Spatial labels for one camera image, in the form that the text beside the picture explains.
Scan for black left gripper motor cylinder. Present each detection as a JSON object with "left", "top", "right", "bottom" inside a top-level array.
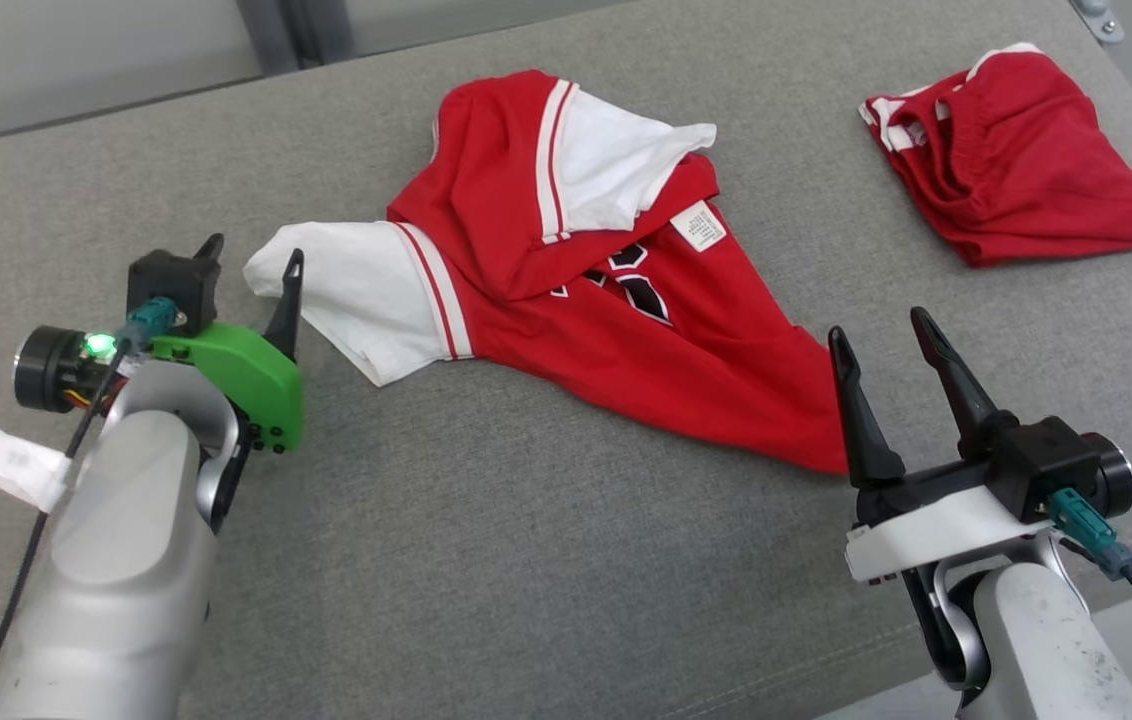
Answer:
[{"left": 14, "top": 325, "right": 119, "bottom": 413}]

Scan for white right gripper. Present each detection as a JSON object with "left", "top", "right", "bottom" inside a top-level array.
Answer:
[{"left": 828, "top": 307, "right": 1052, "bottom": 583}]

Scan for right camera cable teal plug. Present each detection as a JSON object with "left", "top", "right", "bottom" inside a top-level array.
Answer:
[{"left": 1048, "top": 488, "right": 1132, "bottom": 656}]

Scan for red jersey with white sleeves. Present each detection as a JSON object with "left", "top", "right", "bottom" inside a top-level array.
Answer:
[{"left": 244, "top": 68, "right": 852, "bottom": 476}]

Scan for grey partition post with foot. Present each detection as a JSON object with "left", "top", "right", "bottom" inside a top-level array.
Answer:
[{"left": 1071, "top": 0, "right": 1123, "bottom": 43}]

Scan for red shorts with white stripe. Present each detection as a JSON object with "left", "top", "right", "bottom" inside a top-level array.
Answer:
[{"left": 859, "top": 42, "right": 1132, "bottom": 268}]

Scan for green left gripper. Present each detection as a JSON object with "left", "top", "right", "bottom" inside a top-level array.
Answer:
[{"left": 151, "top": 233, "right": 305, "bottom": 453}]

